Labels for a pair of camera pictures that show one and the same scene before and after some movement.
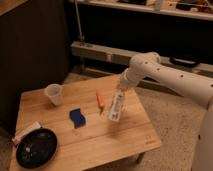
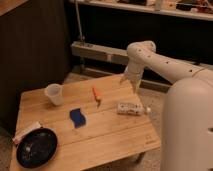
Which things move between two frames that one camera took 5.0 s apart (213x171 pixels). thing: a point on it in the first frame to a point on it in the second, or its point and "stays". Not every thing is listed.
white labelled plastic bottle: [115, 109] to [132, 109]
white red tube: [16, 138] stays
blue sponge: [78, 119] stays
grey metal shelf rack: [106, 35] stays
